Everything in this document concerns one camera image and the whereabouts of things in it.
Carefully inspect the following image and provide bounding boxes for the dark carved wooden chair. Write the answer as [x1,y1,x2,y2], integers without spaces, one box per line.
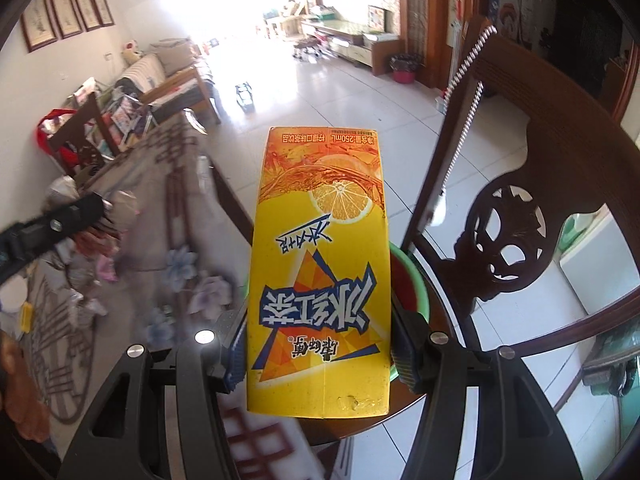
[295,16,640,480]

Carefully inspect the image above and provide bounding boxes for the wooden TV cabinet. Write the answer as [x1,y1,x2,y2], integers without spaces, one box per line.
[300,20,401,76]

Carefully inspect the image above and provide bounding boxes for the pile of magazines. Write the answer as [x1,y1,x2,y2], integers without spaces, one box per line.
[75,77,151,156]

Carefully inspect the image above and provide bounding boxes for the green basin with red inside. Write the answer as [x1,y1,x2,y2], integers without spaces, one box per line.
[387,241,432,381]

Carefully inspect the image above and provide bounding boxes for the brown wooden chair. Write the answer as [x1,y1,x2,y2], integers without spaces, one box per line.
[47,92,121,171]

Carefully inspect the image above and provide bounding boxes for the wooden sofa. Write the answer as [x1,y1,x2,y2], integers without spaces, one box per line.
[115,40,223,126]

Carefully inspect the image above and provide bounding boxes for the white coiled cord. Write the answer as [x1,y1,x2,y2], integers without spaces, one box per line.
[440,30,488,196]

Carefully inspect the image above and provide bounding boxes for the wheeled stool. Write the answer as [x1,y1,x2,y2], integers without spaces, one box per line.
[292,40,323,61]

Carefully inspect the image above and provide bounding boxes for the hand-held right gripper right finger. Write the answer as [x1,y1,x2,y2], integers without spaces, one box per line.
[390,294,584,480]

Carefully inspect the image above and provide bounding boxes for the floral printed tablecloth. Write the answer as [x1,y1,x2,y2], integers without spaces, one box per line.
[0,110,311,461]

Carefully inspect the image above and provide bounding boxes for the red bag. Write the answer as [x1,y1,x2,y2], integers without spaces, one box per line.
[36,108,81,153]

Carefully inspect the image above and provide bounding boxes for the white plastic container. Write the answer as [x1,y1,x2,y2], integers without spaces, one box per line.
[559,217,640,308]

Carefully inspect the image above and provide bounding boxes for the red waste bin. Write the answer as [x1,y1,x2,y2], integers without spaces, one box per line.
[389,53,423,84]

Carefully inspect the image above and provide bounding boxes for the yellow drink carton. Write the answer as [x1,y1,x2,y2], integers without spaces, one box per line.
[245,126,392,418]

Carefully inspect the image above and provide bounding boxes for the framed wall picture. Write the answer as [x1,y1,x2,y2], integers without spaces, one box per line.
[47,0,83,40]
[20,0,58,53]
[89,0,115,27]
[70,0,103,31]

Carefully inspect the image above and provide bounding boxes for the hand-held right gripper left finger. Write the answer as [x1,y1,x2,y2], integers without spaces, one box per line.
[59,305,249,480]

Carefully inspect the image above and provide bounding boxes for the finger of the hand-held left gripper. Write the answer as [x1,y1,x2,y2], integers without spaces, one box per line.
[17,192,107,253]

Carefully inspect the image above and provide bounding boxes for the printed door curtain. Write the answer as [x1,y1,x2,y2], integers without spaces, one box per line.
[492,0,556,51]

